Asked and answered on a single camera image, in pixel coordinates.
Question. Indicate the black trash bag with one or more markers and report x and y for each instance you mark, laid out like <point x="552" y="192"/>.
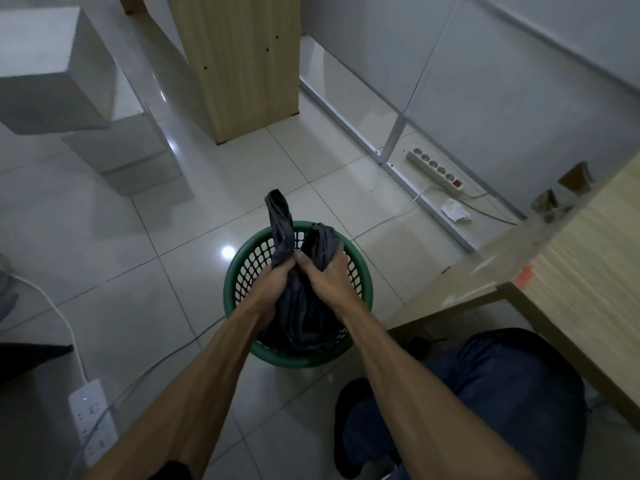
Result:
<point x="281" y="219"/>

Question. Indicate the person's left forearm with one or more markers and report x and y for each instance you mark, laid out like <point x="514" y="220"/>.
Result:
<point x="190" y="404"/>

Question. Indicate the white power strip near chair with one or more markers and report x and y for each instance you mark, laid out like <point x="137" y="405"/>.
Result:
<point x="92" y="419"/>

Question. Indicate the grey rounded floor object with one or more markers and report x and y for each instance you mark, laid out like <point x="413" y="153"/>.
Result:
<point x="6" y="294"/>

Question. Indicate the person's left hand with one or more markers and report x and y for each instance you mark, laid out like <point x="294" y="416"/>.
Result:
<point x="272" y="289"/>

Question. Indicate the light wooden side desk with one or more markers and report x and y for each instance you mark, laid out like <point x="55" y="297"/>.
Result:
<point x="240" y="64"/>

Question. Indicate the white metal frame leg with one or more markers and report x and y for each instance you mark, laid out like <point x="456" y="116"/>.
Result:
<point x="392" y="139"/>

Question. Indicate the crumpled white tissue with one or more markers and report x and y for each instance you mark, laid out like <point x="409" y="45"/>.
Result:
<point x="456" y="210"/>

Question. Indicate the person's right hand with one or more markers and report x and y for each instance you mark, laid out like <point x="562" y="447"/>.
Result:
<point x="332" y="284"/>

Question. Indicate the black garbage bag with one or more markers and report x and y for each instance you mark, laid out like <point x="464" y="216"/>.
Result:
<point x="300" y="360"/>

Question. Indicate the person's blue jeans leg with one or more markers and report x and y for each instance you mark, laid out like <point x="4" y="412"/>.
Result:
<point x="510" y="394"/>

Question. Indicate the light wooden table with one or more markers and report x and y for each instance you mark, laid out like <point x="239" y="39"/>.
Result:
<point x="590" y="274"/>

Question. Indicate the person's black shoe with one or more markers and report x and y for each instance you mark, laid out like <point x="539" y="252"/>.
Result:
<point x="350" y="409"/>

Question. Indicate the person's right forearm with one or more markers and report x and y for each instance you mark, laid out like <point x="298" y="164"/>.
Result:
<point x="425" y="409"/>

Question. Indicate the small brown wooden block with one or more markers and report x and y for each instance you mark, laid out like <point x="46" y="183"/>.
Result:
<point x="576" y="178"/>
<point x="545" y="200"/>

